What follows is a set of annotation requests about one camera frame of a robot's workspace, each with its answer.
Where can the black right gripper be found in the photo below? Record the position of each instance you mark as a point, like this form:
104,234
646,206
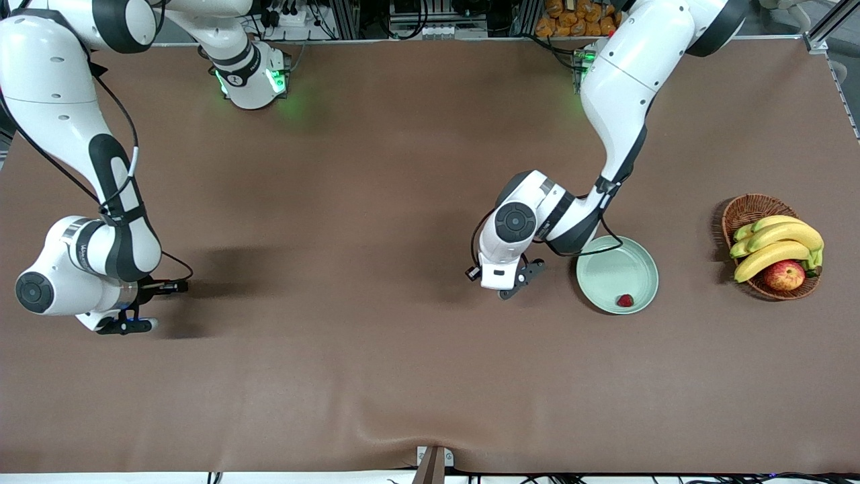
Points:
146,288

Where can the red strawberry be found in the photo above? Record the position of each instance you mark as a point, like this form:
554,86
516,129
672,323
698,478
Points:
625,300

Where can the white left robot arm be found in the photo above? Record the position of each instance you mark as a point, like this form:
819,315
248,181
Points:
625,87

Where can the light green round plate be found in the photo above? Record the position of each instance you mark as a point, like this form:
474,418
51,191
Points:
625,269

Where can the large table cover mat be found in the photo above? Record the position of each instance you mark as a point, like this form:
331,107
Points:
336,370

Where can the brown wooden bar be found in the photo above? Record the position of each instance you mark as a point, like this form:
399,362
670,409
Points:
430,470

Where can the short green-tipped banana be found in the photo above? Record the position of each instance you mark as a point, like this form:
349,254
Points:
742,232
739,249

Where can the brown wicker basket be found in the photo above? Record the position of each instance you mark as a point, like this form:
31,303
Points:
749,210

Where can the yellow banana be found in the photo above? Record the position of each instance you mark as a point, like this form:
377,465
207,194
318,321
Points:
772,255
772,220
793,234

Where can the orange bread pile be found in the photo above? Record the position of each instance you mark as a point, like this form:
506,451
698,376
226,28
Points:
571,20

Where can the white terminal block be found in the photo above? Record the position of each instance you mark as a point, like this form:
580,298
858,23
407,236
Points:
443,31

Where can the red yellow apple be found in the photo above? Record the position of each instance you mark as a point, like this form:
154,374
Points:
784,275

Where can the white power strip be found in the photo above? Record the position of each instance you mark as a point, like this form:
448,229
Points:
289,17

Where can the grey metal clamp bracket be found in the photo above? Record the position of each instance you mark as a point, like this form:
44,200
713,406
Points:
449,458

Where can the aluminium profile post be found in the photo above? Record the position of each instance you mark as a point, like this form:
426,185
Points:
346,20
527,19

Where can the aluminium frame corner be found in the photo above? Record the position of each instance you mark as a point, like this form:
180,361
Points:
816,44

